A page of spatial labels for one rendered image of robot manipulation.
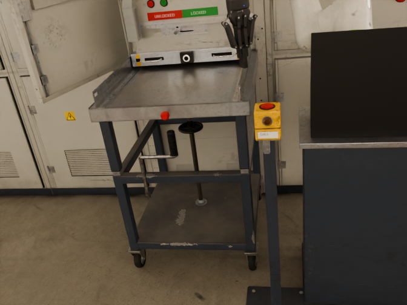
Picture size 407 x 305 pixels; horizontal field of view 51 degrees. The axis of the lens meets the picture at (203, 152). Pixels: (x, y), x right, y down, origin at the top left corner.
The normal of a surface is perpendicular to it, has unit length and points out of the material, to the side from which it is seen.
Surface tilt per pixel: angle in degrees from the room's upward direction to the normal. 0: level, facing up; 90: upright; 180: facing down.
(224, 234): 0
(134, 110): 90
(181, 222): 0
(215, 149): 90
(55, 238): 0
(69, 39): 90
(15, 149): 90
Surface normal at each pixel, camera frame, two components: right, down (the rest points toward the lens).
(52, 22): 0.86, 0.15
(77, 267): -0.11, -0.88
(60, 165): -0.15, 0.47
